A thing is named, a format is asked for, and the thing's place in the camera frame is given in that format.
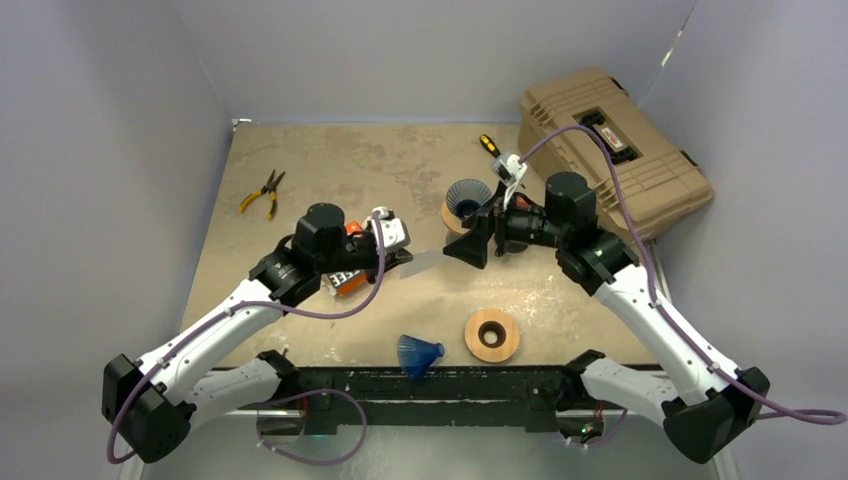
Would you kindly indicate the yellow handled pliers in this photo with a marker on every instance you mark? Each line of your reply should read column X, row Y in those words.
column 269, row 188

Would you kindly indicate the tan plastic tool case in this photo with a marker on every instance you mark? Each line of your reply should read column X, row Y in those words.
column 640, row 178

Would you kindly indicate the blue glass dripper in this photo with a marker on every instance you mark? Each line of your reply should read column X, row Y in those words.
column 466, row 196
column 415, row 356

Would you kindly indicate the yellow black screwdriver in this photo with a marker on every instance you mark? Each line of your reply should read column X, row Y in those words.
column 489, row 146

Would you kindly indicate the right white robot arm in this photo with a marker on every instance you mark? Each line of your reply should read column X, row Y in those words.
column 706, row 400

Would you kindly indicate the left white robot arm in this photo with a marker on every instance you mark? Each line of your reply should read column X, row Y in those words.
column 154, row 402

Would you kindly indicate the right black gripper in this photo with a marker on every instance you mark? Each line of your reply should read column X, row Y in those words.
column 472, row 246

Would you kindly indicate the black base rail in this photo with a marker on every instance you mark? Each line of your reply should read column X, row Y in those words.
column 537, row 399

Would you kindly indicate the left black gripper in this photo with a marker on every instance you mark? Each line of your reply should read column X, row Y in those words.
column 393, row 258

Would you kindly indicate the orange coffee filter box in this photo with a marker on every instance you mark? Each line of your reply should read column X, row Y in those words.
column 344, row 283

